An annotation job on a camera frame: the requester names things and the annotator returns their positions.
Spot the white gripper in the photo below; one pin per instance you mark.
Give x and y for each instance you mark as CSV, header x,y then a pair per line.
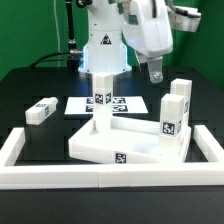
x,y
147,28

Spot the white desk top tray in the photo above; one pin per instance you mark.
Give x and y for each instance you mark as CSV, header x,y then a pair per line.
x,y
129,141

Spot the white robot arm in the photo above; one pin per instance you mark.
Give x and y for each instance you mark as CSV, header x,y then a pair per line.
x,y
106,49

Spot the fiducial marker base sheet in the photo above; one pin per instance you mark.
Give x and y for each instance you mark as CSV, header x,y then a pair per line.
x,y
125,104

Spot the white U-shaped obstacle fence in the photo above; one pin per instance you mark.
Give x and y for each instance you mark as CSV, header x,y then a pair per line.
x,y
99,176

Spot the black camera stand pole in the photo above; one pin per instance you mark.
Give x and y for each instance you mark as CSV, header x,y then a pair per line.
x,y
72,64

